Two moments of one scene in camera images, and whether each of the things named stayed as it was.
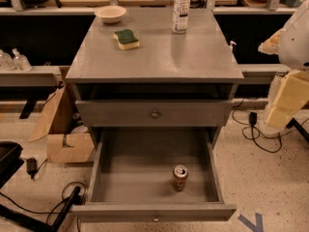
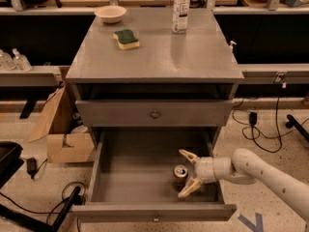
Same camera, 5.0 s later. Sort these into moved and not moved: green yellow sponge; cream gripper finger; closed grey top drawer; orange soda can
Moved: cream gripper finger
Not moved: green yellow sponge; orange soda can; closed grey top drawer
